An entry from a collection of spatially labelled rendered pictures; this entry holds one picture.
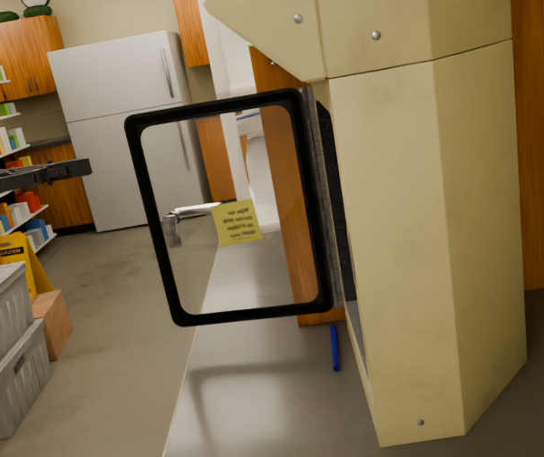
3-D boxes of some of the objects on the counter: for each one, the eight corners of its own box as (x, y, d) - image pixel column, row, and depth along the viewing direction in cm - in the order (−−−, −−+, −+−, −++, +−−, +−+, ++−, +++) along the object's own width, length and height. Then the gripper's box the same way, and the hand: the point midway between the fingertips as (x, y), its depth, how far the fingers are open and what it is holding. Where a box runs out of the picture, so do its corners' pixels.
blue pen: (335, 330, 105) (335, 325, 105) (340, 371, 92) (339, 365, 92) (330, 330, 106) (329, 325, 105) (334, 372, 92) (333, 365, 92)
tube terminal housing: (483, 309, 103) (450, -178, 80) (576, 420, 72) (562, -321, 49) (347, 331, 104) (276, -143, 82) (380, 449, 73) (280, -262, 51)
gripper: (-67, 176, 95) (71, 151, 94) (-29, 160, 107) (94, 139, 106) (-53, 218, 97) (83, 195, 96) (-16, 199, 109) (104, 178, 108)
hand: (70, 169), depth 101 cm, fingers closed
